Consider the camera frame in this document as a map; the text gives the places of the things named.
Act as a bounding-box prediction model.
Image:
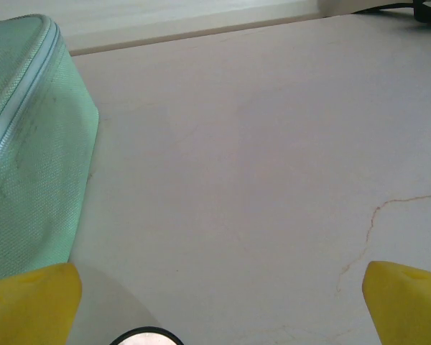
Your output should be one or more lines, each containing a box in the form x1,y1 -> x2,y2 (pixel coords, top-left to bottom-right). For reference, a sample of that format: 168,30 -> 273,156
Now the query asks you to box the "mint green zip pencil case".
0,13 -> 101,285

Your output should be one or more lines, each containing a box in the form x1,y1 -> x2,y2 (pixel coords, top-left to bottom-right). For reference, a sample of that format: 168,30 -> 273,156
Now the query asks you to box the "black rimmed round object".
109,326 -> 183,345

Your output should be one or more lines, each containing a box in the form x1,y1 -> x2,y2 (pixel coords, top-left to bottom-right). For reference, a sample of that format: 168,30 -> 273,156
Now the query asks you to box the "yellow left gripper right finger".
362,260 -> 431,345

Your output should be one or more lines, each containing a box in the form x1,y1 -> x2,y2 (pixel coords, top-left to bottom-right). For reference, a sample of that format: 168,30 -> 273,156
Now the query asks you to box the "black backpack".
351,0 -> 431,23

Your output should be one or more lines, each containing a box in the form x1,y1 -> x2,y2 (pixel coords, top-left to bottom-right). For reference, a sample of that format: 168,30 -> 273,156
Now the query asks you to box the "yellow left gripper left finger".
0,262 -> 83,345

